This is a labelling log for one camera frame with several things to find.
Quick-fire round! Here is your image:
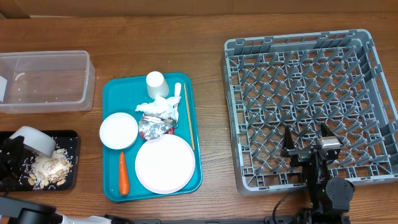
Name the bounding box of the rice and peanut pile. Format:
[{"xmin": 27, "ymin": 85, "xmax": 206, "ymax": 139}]
[{"xmin": 27, "ymin": 149, "xmax": 73, "ymax": 190}]

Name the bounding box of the wooden chopstick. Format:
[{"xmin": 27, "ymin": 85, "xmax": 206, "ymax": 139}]
[{"xmin": 183, "ymin": 83, "xmax": 195, "ymax": 151}]

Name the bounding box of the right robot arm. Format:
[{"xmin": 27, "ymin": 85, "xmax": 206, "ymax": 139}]
[{"xmin": 280, "ymin": 123, "xmax": 355, "ymax": 224}]

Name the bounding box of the black cable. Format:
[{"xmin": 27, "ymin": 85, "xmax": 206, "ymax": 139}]
[{"xmin": 272, "ymin": 186, "xmax": 312, "ymax": 224}]

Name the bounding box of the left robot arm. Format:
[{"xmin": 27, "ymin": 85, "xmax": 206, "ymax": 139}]
[{"xmin": 1, "ymin": 136, "xmax": 112, "ymax": 224}]

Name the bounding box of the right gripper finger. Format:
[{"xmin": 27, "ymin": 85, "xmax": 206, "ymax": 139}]
[
  {"xmin": 282, "ymin": 126, "xmax": 295, "ymax": 150},
  {"xmin": 320, "ymin": 123, "xmax": 343, "ymax": 146}
]

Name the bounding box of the pink plate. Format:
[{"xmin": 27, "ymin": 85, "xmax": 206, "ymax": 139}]
[{"xmin": 135, "ymin": 134, "xmax": 195, "ymax": 194}]

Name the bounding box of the teal serving tray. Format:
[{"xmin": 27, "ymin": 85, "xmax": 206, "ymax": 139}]
[{"xmin": 103, "ymin": 72, "xmax": 203, "ymax": 202}]

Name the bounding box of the orange carrot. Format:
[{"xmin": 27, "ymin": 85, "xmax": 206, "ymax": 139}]
[{"xmin": 119, "ymin": 151, "xmax": 130, "ymax": 196}]

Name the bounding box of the grey bowl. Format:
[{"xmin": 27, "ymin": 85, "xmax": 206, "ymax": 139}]
[{"xmin": 9, "ymin": 126, "xmax": 56, "ymax": 157}]

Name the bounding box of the crumpled white napkin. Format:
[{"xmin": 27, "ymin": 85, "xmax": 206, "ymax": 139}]
[{"xmin": 135, "ymin": 96, "xmax": 181, "ymax": 121}]

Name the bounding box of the foil wrapper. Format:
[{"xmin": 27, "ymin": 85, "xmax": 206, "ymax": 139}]
[{"xmin": 139, "ymin": 114, "xmax": 178, "ymax": 140}]

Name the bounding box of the white paper cup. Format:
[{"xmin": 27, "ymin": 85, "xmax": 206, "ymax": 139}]
[{"xmin": 146, "ymin": 71, "xmax": 169, "ymax": 99}]

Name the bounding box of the clear plastic bin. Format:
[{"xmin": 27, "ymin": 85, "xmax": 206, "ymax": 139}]
[{"xmin": 1, "ymin": 50, "xmax": 96, "ymax": 114}]

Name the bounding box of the white plastic fork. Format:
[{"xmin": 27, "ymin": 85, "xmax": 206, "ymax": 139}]
[{"xmin": 173, "ymin": 82, "xmax": 182, "ymax": 122}]

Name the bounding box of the grey dishwasher rack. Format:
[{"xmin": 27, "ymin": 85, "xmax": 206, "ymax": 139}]
[{"xmin": 221, "ymin": 29, "xmax": 397, "ymax": 196}]

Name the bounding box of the white bowl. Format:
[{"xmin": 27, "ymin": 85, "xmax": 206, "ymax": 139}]
[{"xmin": 99, "ymin": 112, "xmax": 138, "ymax": 150}]

